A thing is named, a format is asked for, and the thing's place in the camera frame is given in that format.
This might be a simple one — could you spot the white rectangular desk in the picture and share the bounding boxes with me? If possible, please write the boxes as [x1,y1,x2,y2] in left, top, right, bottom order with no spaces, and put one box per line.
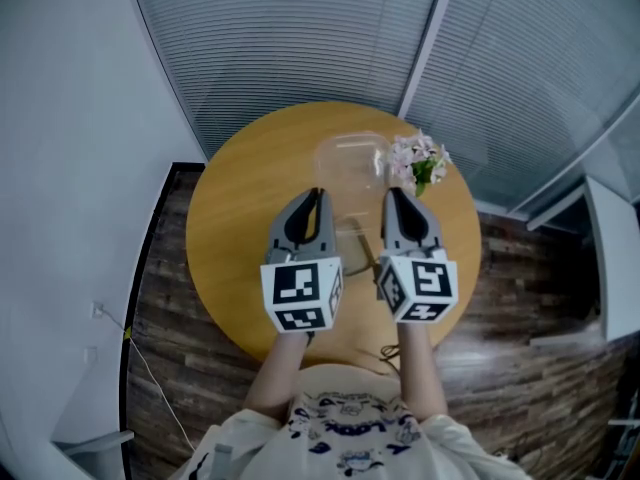
[581,174,640,343]

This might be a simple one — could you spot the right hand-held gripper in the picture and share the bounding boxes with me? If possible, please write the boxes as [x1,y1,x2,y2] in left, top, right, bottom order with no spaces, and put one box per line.
[375,187,460,325]

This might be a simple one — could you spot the thin white wall cable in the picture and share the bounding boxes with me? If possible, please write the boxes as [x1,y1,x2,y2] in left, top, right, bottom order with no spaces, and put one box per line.
[101,311,197,453]

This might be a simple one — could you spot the person's left forearm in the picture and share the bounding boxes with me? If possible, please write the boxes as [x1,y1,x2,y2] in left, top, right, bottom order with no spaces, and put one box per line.
[244,330,309,418]

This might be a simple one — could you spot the person's white printed shirt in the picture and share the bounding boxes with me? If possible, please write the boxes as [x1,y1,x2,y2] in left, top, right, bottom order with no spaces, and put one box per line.
[174,362,537,480]

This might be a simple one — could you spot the person's right forearm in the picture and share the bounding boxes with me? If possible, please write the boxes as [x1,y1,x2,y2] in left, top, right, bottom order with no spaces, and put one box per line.
[394,320,450,418]

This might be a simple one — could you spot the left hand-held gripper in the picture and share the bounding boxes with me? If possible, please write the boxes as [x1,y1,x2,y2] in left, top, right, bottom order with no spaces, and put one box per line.
[259,186,346,337]

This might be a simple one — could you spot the glass partition with blinds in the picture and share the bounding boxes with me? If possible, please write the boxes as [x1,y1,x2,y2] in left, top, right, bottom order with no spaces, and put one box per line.
[124,0,640,212]

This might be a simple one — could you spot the pink flowers in white pot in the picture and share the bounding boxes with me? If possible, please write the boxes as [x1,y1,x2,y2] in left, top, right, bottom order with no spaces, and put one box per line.
[388,128,454,200]

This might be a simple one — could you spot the clear plastic container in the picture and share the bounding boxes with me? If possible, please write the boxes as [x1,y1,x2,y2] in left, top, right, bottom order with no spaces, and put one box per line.
[312,131,393,209]

